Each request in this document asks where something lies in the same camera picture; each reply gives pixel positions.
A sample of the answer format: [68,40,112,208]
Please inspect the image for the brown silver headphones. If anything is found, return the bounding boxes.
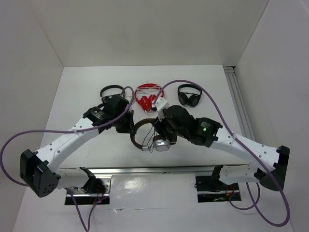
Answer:
[130,118,172,152]

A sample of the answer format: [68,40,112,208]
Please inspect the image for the thin black headphone cable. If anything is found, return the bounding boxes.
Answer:
[140,123,174,154]

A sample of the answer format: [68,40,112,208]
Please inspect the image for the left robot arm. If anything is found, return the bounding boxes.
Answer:
[20,94,134,198]

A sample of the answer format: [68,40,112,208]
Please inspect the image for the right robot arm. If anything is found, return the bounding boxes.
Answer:
[154,105,290,191]

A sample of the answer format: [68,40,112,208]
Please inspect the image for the left black headphones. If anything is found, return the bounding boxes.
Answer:
[99,85,125,103]

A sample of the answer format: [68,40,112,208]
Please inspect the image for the black headphones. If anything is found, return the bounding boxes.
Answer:
[99,85,125,103]
[177,84,203,107]

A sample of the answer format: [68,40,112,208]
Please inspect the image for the red headphones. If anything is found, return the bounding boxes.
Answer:
[134,83,162,113]

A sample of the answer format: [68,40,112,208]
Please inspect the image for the right black headphones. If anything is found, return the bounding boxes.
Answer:
[177,84,203,107]

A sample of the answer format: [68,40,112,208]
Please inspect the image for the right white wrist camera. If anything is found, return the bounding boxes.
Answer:
[152,97,169,121]

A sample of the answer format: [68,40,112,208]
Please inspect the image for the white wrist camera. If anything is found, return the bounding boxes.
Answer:
[125,95,135,102]
[152,97,169,121]

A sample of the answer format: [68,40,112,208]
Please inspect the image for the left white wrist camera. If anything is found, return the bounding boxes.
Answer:
[125,95,135,102]

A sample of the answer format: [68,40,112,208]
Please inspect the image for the aluminium rail front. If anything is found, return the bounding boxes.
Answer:
[57,164,218,175]

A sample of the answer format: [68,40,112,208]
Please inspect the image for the aluminium rail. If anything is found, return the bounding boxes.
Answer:
[57,164,218,175]
[223,66,256,141]

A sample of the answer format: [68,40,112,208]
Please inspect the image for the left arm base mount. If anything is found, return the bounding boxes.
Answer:
[65,174,112,205]

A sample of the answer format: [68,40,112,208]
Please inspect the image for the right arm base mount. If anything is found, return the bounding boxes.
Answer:
[195,176,241,203]

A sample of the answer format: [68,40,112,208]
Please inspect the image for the aluminium rail right side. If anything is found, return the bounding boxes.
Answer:
[223,66,256,141]

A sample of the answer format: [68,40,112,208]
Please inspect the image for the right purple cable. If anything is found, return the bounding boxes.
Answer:
[152,79,290,227]

